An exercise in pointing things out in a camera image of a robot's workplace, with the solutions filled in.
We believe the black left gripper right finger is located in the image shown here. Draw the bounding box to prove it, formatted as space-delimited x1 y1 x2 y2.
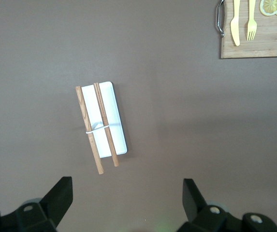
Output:
178 178 277 232

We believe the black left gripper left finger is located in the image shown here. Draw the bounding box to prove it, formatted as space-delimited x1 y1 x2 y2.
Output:
0 176 73 232

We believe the brown wooden chopstick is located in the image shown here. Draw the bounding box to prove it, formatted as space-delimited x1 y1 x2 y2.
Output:
75 86 104 175
93 82 119 167

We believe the white rectangular tray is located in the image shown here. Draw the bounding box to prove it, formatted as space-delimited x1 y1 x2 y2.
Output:
81 81 128 159

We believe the bamboo cutting board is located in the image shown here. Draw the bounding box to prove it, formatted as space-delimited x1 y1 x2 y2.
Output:
219 0 277 59

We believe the yellow plastic knife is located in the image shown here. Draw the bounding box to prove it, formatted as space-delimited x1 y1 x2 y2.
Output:
230 0 241 46

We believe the yellow plastic fork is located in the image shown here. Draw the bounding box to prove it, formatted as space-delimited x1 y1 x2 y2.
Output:
246 0 258 41

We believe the white wire loop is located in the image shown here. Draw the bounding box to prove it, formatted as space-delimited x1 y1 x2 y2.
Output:
85 121 110 135

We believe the metal cutting board handle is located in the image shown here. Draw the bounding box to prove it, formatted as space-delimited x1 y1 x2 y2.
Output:
216 0 225 38

